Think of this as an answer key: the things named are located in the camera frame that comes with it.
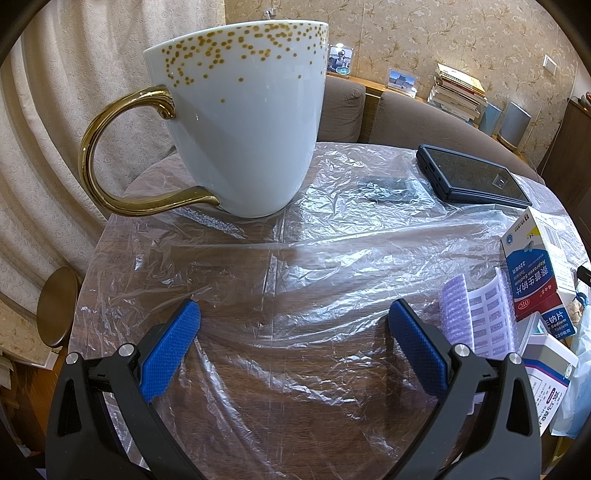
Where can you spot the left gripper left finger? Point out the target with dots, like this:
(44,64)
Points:
(82,442)

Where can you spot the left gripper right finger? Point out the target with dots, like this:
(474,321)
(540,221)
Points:
(485,424)

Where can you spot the purple white hair roller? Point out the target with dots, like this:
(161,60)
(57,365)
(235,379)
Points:
(482,319)

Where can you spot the blue white red medicine box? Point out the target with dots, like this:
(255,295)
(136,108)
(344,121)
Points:
(540,278)

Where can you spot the round gold stool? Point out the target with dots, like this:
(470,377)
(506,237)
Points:
(56,306)

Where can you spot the clear plastic table cover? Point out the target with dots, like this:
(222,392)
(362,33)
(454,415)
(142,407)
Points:
(293,374)

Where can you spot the dark wooden cabinet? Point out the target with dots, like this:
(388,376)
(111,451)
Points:
(566,167)

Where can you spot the small blue speaker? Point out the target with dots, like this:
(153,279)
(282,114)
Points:
(490,118)

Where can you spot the large grey speaker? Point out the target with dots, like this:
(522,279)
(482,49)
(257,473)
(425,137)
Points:
(513,126)

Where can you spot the brown sofa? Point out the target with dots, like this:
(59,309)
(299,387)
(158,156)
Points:
(407,123)

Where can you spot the stack of books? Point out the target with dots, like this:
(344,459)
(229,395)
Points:
(458,94)

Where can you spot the beige curtain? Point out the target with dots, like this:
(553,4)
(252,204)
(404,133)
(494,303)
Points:
(72,59)

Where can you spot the white mug gold handle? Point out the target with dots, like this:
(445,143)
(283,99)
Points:
(243,103)

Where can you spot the photo frame landscape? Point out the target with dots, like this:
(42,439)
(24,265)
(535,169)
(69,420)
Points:
(402,82)

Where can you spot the photo frame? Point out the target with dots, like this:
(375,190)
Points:
(340,60)

